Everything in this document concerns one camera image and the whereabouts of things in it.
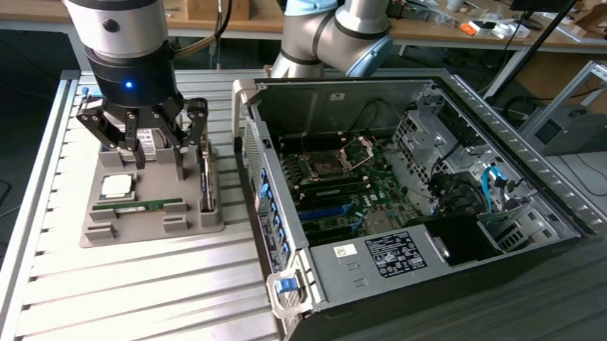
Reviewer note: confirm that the graphics card with metal bracket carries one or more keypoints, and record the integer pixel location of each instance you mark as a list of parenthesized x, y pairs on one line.
[(206, 181)]

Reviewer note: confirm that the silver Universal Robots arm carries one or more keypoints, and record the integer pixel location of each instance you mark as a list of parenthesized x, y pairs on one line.
[(333, 32)]

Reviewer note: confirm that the silver perforated drive cage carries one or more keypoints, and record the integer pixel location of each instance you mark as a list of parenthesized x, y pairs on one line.
[(418, 135)]

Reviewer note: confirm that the CPU socket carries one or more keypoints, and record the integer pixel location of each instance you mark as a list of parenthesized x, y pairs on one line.
[(325, 167)]

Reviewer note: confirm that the open socket cover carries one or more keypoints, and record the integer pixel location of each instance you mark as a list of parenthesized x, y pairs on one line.
[(345, 158)]

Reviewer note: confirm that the white cup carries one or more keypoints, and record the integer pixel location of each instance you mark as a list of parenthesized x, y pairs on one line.
[(456, 4)]

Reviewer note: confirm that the folded brown cardboard piece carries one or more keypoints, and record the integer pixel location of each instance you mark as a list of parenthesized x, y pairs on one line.
[(596, 21)]

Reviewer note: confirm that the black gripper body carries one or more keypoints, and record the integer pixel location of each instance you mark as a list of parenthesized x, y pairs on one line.
[(133, 78)]

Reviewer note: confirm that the black slanted pole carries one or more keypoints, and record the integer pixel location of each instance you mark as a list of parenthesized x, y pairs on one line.
[(553, 26)]

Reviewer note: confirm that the blue expansion slot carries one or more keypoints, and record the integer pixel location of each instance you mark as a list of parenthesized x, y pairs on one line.
[(322, 212)]

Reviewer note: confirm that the open PC case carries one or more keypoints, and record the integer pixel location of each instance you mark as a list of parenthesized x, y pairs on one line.
[(290, 106)]

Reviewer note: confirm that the installed RAM stick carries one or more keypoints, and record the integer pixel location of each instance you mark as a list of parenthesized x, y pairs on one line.
[(333, 192)]

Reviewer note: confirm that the plain cardboard box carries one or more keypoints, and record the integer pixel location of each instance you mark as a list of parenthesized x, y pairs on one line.
[(205, 9)]

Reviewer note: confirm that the grey computer tower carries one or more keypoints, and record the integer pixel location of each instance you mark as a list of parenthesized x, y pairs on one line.
[(578, 131)]

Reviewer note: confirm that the green motherboard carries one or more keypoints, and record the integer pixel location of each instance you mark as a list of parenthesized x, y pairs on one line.
[(380, 184)]

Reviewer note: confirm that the grey parts rack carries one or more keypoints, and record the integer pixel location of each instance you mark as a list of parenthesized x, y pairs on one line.
[(157, 227)]

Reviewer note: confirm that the small orange box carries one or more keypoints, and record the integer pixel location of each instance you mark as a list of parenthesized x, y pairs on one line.
[(469, 29)]

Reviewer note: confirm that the wooden desk with clutter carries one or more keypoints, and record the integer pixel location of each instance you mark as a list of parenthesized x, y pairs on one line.
[(556, 42)]

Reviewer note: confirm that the green RAM stick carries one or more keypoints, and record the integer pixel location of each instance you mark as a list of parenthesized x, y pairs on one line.
[(142, 205)]

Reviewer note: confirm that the aluminium profile frame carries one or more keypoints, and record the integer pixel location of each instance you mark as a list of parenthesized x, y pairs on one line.
[(590, 71)]

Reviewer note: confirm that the grey power supply unit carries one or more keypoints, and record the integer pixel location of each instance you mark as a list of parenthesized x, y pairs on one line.
[(342, 280)]

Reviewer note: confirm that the silver disk bay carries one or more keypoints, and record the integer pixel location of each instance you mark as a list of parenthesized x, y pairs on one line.
[(522, 231)]

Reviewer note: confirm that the black monitor stand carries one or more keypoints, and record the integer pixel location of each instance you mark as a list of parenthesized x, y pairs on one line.
[(529, 21)]

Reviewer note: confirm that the CPU with silver lid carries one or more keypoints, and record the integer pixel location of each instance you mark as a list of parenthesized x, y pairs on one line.
[(118, 186)]

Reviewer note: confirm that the small white box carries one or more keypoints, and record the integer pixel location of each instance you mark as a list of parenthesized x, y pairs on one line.
[(520, 32)]

